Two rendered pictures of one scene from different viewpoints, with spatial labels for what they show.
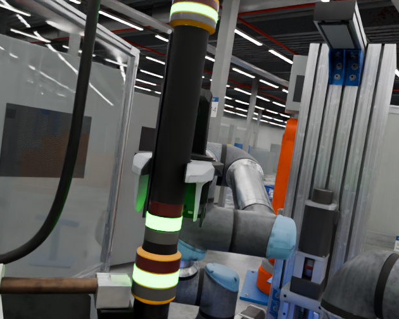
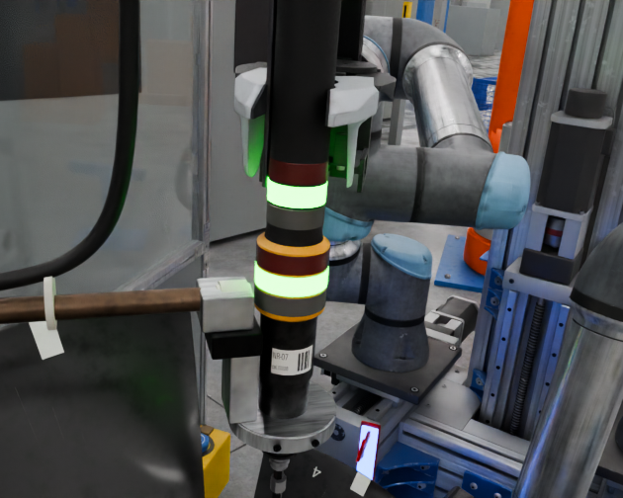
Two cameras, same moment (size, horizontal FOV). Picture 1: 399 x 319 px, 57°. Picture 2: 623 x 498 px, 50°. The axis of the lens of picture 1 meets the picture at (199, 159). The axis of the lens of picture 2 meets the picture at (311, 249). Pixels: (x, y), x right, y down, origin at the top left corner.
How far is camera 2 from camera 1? 0.03 m
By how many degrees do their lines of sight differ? 18
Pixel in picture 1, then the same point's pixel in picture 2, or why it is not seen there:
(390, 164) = not seen: outside the picture
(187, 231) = (338, 193)
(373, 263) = not seen: outside the picture
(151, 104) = not seen: outside the picture
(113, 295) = (227, 312)
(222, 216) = (398, 161)
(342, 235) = (618, 173)
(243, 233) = (435, 189)
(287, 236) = (513, 190)
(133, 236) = (243, 190)
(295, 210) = (533, 132)
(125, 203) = (221, 132)
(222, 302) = (403, 296)
